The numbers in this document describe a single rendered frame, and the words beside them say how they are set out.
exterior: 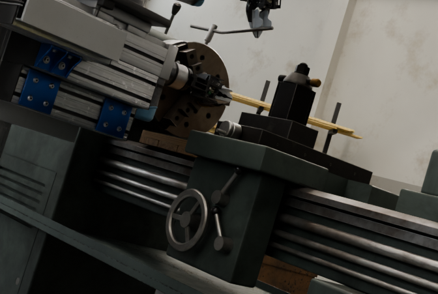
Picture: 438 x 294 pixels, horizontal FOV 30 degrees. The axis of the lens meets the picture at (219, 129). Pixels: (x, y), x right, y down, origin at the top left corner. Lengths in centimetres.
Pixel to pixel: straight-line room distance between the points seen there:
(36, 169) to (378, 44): 917
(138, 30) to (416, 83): 922
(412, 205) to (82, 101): 81
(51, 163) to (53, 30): 104
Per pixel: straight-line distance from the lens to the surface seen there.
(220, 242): 191
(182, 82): 238
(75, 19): 177
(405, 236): 173
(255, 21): 265
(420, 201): 180
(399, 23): 1157
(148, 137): 244
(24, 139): 294
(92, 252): 232
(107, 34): 182
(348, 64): 1179
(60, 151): 270
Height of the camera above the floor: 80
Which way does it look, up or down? 4 degrees up
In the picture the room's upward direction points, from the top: 17 degrees clockwise
